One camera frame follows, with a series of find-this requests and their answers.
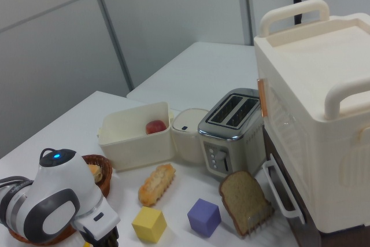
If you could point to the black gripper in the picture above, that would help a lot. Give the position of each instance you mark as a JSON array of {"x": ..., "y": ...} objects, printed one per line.
[{"x": 102, "y": 238}]

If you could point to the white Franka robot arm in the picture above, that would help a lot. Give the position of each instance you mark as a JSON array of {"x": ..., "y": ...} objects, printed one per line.
[{"x": 57, "y": 195}]

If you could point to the white open plastic container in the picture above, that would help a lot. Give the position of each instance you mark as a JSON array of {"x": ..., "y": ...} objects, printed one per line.
[{"x": 136, "y": 151}]

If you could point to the yellow foam cube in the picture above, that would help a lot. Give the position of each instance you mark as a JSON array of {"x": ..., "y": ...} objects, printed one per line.
[{"x": 148, "y": 225}]

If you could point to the brown wicker basket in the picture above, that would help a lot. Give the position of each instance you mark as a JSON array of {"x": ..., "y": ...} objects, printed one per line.
[{"x": 106, "y": 174}]

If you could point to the square bread roll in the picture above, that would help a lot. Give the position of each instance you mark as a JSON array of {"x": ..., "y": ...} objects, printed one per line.
[{"x": 95, "y": 173}]

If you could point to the long golden pastry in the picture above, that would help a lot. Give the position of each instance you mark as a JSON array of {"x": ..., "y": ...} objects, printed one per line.
[{"x": 156, "y": 184}]

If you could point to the purple foam cube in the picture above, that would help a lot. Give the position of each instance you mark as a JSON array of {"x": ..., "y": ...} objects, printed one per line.
[{"x": 203, "y": 218}]

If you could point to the red apple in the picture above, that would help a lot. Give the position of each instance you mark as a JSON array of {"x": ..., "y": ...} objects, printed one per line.
[{"x": 156, "y": 127}]

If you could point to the small white lidded bin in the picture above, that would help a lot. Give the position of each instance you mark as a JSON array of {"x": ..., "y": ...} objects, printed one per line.
[{"x": 186, "y": 143}]

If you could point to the brown bread slice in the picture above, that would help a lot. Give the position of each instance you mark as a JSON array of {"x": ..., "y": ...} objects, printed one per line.
[{"x": 242, "y": 198}]

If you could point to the clear plastic fork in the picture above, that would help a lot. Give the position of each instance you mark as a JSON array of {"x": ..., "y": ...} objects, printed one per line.
[{"x": 255, "y": 219}]

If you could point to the silver two-slot toaster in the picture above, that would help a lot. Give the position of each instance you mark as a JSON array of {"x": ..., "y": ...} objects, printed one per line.
[{"x": 231, "y": 143}]

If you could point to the dark brown drawer base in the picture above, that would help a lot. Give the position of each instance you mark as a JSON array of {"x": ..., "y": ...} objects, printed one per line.
[{"x": 279, "y": 171}]

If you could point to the large white toy oven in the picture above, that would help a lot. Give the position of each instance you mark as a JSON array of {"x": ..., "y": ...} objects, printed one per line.
[{"x": 312, "y": 85}]

